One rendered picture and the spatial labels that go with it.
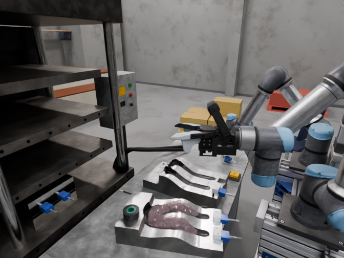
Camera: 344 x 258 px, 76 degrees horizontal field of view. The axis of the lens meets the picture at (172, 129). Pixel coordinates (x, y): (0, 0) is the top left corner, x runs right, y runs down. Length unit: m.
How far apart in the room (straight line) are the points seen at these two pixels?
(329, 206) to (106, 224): 1.01
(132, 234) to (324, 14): 6.89
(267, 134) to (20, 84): 1.05
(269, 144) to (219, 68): 7.13
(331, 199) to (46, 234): 1.27
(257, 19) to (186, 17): 2.30
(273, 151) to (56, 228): 1.15
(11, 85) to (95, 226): 0.79
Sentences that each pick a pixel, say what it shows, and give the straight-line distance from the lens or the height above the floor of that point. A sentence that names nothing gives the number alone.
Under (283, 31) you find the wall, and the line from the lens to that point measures 7.31.
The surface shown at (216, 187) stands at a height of 0.92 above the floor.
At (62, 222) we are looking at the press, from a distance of 1.44.
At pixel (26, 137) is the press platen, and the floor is 1.28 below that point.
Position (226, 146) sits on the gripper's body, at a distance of 0.68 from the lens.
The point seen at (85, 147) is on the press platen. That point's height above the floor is 1.04.
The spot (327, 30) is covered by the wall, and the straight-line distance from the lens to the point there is 7.27.
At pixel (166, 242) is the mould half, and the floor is 0.85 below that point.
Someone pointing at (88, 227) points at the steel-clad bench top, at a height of 0.80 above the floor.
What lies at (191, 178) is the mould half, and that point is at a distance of 1.45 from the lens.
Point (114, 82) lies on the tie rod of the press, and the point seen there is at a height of 1.46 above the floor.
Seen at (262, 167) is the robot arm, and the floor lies 1.36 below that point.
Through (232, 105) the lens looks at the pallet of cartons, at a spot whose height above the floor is 0.62.
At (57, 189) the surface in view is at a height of 0.94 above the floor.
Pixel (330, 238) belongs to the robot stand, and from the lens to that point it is 1.07.
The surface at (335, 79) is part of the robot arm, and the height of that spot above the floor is 1.60.
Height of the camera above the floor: 1.71
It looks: 22 degrees down
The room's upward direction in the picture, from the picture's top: straight up
